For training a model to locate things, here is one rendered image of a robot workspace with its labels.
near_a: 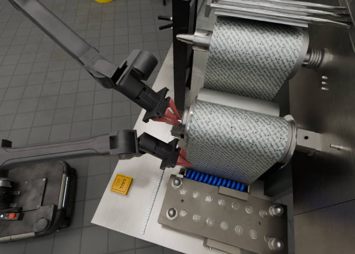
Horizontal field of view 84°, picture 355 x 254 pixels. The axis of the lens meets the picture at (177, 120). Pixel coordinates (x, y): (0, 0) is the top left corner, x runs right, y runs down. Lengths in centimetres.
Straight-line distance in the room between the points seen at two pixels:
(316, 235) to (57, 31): 79
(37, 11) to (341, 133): 81
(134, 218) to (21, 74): 257
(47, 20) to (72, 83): 201
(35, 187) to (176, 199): 131
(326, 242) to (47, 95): 259
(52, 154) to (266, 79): 66
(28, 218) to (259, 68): 168
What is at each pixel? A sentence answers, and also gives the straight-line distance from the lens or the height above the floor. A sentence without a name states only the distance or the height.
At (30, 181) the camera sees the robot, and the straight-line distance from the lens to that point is 187.
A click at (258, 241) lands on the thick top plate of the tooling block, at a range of 74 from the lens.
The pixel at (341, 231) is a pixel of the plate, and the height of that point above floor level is 131.
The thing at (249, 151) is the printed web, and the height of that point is 126.
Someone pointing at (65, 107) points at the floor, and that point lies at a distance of 247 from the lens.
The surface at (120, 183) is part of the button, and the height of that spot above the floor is 92.
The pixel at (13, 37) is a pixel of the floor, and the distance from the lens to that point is 382.
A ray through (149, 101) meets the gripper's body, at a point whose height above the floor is 132.
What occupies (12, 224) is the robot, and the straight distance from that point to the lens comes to 186.
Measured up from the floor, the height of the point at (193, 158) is 113.
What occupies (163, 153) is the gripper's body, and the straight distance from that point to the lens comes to 64.
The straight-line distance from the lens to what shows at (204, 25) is 151.
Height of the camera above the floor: 173
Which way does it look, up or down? 58 degrees down
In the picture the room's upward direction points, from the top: straight up
